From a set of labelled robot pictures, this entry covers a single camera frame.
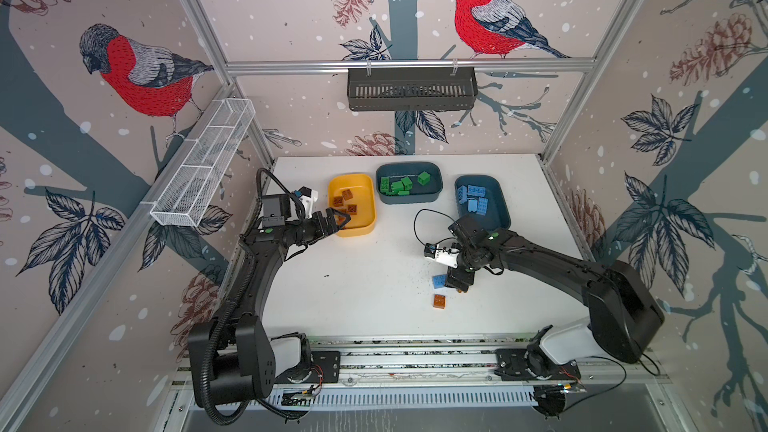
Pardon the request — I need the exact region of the blue lego plate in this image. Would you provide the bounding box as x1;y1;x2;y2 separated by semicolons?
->
456;185;469;204
431;274;447;289
467;185;487;198

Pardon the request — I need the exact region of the white mesh wall shelf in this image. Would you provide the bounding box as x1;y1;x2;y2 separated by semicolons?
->
150;98;255;227

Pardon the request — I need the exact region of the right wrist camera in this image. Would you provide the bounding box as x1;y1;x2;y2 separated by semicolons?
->
423;243;461;268

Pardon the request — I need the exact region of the dark teal bin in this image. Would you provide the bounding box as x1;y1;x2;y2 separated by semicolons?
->
454;175;511;231
375;161;443;205

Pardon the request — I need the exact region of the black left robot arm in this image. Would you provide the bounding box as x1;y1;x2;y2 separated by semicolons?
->
187;208;351;424

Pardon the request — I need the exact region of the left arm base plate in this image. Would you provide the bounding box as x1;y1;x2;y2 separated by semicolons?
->
273;351;341;386

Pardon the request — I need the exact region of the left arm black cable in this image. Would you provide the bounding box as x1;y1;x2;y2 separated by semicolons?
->
197;167;313;424

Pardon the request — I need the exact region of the yellow plastic bin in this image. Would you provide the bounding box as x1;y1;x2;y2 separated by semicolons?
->
328;173;377;238

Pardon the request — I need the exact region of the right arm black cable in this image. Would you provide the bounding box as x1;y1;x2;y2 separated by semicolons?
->
412;208;661;416

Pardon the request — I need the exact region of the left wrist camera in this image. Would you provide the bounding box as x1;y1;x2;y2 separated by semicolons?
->
261;187;319;227

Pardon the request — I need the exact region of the green lego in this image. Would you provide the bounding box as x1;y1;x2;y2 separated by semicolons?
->
417;171;431;186
390;181;410;196
401;177;413;191

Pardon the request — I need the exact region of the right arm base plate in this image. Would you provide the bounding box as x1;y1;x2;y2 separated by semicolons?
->
494;348;581;382

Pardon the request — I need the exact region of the long green lego brick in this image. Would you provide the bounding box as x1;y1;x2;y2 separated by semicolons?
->
380;177;393;196

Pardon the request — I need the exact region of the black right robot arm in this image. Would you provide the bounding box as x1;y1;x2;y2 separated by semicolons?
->
446;215;664;379

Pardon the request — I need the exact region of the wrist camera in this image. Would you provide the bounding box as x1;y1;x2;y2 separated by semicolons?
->
261;187;319;227
423;243;461;268

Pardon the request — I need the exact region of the black hanging wire basket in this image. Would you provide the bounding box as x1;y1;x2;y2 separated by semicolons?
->
347;67;478;112

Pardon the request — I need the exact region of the middle dark teal bin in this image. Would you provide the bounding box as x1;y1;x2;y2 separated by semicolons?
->
375;161;443;205

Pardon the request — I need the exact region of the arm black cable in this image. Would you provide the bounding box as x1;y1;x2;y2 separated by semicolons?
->
412;208;661;416
197;167;313;424

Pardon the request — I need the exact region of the right dark teal bin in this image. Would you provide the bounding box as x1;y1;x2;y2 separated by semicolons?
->
454;175;511;231

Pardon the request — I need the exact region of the brown lego bottom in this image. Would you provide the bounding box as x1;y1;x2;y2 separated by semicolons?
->
432;294;446;310

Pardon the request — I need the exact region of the aluminium mounting rail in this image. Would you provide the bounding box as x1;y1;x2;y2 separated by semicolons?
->
170;335;670;391

